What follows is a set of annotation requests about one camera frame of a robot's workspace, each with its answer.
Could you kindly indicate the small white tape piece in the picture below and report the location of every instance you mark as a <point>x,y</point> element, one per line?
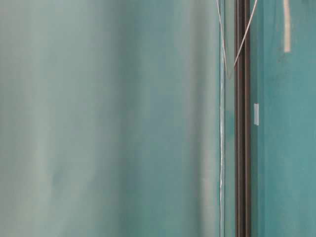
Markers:
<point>256,114</point>

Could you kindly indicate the white tape strip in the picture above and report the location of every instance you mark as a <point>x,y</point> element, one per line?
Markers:
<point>287,26</point>

